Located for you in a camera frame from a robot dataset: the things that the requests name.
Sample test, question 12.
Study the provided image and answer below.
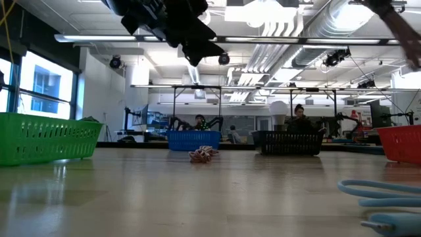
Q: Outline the black metal rig frame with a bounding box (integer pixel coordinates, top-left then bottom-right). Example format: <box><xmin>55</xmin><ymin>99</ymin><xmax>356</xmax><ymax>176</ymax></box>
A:
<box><xmin>171</xmin><ymin>84</ymin><xmax>222</xmax><ymax>132</ymax></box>
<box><xmin>288</xmin><ymin>87</ymin><xmax>339</xmax><ymax>130</ymax></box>

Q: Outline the black plastic basket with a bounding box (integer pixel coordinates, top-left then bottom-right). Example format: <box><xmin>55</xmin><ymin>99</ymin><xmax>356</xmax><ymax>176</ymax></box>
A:
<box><xmin>251</xmin><ymin>130</ymin><xmax>326</xmax><ymax>157</ymax></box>

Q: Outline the red plastic basket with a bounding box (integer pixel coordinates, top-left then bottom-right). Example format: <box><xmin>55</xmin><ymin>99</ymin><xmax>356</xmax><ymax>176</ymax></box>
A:
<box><xmin>376</xmin><ymin>124</ymin><xmax>421</xmax><ymax>165</ymax></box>

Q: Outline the window with dark frame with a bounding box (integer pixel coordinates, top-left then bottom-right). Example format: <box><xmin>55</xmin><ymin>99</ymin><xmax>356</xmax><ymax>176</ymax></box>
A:
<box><xmin>0</xmin><ymin>51</ymin><xmax>80</xmax><ymax>120</ymax></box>

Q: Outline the person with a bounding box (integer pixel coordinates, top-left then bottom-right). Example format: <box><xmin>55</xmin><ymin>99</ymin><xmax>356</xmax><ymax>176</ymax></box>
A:
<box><xmin>228</xmin><ymin>124</ymin><xmax>243</xmax><ymax>144</ymax></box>
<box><xmin>285</xmin><ymin>103</ymin><xmax>317</xmax><ymax>133</ymax></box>
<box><xmin>193</xmin><ymin>114</ymin><xmax>207</xmax><ymax>131</ymax></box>

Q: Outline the ceiling light strip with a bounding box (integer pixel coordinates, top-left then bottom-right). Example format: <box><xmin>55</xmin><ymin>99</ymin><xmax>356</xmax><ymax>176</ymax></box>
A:
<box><xmin>225</xmin><ymin>36</ymin><xmax>401</xmax><ymax>45</ymax></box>
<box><xmin>54</xmin><ymin>34</ymin><xmax>218</xmax><ymax>43</ymax></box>

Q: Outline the light blue cable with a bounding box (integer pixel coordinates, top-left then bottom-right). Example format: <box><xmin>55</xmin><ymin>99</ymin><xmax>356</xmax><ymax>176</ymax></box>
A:
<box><xmin>337</xmin><ymin>179</ymin><xmax>421</xmax><ymax>237</ymax></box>

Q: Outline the black ceiling spotlight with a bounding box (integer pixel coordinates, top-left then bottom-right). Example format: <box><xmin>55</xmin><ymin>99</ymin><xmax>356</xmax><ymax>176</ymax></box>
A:
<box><xmin>357</xmin><ymin>80</ymin><xmax>377</xmax><ymax>90</ymax></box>
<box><xmin>323</xmin><ymin>47</ymin><xmax>352</xmax><ymax>67</ymax></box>

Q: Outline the large white light bulb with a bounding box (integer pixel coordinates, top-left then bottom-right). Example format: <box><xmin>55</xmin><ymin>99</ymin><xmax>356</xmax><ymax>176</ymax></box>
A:
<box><xmin>268</xmin><ymin>100</ymin><xmax>289</xmax><ymax>132</ymax></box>

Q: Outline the blue plastic basket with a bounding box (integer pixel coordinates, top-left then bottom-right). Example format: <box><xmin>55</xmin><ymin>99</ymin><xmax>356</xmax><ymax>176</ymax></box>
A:
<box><xmin>166</xmin><ymin>130</ymin><xmax>222</xmax><ymax>152</ymax></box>

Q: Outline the black computer monitor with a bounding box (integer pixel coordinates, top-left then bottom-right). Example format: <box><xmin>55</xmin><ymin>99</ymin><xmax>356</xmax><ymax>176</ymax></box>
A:
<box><xmin>369</xmin><ymin>99</ymin><xmax>393</xmax><ymax>130</ymax></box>

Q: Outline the black boom stand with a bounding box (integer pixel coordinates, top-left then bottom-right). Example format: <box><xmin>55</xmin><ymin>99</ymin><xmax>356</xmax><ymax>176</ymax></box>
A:
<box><xmin>380</xmin><ymin>110</ymin><xmax>416</xmax><ymax>126</ymax></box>

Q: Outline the red desk lamp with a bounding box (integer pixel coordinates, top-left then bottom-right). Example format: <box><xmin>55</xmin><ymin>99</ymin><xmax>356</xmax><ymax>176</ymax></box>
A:
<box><xmin>349</xmin><ymin>109</ymin><xmax>364</xmax><ymax>133</ymax></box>

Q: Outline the black monitor stand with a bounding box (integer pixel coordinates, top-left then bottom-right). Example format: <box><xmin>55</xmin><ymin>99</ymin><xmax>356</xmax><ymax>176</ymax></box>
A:
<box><xmin>123</xmin><ymin>104</ymin><xmax>149</xmax><ymax>133</ymax></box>

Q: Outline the green plastic basket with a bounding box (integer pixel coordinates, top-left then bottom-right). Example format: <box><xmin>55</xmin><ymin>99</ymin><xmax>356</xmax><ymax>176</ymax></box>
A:
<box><xmin>0</xmin><ymin>112</ymin><xmax>104</xmax><ymax>167</ymax></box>

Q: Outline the pink white cable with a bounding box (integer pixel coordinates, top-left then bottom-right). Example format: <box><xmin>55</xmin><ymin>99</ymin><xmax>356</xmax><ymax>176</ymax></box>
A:
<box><xmin>189</xmin><ymin>145</ymin><xmax>220</xmax><ymax>164</ymax></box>
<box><xmin>381</xmin><ymin>8</ymin><xmax>421</xmax><ymax>70</ymax></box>

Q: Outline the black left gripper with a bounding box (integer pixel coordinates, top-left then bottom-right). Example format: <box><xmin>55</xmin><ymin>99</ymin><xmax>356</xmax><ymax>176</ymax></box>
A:
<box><xmin>101</xmin><ymin>0</ymin><xmax>226</xmax><ymax>66</ymax></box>

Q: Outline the silver ventilation duct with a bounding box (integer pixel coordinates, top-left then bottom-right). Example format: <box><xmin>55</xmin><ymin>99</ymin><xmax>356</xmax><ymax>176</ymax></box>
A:
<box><xmin>268</xmin><ymin>0</ymin><xmax>378</xmax><ymax>68</ymax></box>

